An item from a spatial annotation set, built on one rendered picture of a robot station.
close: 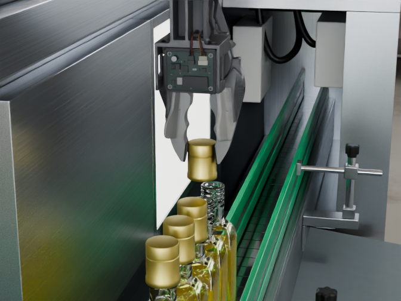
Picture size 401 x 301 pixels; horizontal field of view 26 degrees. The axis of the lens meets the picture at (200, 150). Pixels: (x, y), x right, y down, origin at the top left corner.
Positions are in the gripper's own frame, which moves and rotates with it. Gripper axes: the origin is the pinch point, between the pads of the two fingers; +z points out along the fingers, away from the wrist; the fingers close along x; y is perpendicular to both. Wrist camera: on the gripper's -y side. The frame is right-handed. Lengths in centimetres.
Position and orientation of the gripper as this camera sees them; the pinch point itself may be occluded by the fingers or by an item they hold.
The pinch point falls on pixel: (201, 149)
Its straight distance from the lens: 101.8
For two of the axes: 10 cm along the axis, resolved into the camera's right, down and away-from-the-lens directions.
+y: -2.2, 3.0, -9.3
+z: 0.0, 9.5, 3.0
